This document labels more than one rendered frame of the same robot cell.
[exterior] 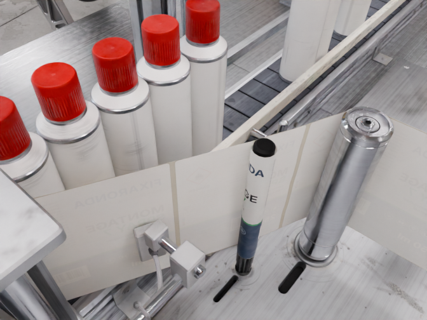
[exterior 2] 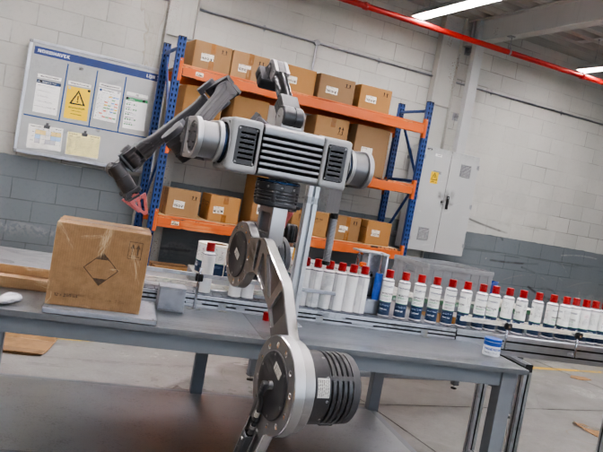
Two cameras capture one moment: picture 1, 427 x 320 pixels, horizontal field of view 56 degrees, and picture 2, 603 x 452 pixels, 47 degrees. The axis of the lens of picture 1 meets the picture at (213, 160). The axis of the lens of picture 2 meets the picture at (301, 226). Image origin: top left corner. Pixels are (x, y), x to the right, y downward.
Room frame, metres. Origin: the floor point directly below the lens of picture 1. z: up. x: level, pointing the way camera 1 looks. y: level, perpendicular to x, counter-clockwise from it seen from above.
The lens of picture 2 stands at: (2.69, 1.65, 1.36)
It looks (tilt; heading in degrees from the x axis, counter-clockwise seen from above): 3 degrees down; 216
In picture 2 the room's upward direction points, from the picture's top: 10 degrees clockwise
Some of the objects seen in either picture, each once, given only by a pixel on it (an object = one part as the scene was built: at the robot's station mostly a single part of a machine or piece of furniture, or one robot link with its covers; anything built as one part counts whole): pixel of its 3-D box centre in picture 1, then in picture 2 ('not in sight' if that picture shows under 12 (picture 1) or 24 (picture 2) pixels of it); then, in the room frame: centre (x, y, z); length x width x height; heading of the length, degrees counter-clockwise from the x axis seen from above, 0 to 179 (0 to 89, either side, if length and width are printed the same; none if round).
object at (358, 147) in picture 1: (336, 197); not in sight; (0.22, -0.11, 0.97); 0.05 x 0.05 x 0.19
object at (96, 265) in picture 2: not in sight; (100, 263); (1.17, -0.26, 0.99); 0.30 x 0.24 x 0.27; 141
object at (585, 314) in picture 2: not in sight; (582, 321); (-0.71, 0.88, 0.98); 0.05 x 0.05 x 0.20
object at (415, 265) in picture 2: not in sight; (441, 278); (-1.84, -0.36, 0.91); 0.60 x 0.40 x 0.22; 155
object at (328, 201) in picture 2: not in sight; (325, 187); (0.42, 0.08, 1.38); 0.17 x 0.10 x 0.19; 16
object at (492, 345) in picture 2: not in sight; (492, 346); (-0.06, 0.70, 0.87); 0.07 x 0.07 x 0.07
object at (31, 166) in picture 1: (35, 199); (350, 288); (0.20, 0.15, 0.98); 0.05 x 0.05 x 0.20
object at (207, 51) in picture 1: (202, 89); (302, 281); (0.36, 0.02, 0.98); 0.05 x 0.05 x 0.20
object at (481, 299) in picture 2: not in sight; (479, 306); (-0.29, 0.54, 0.98); 0.05 x 0.05 x 0.20
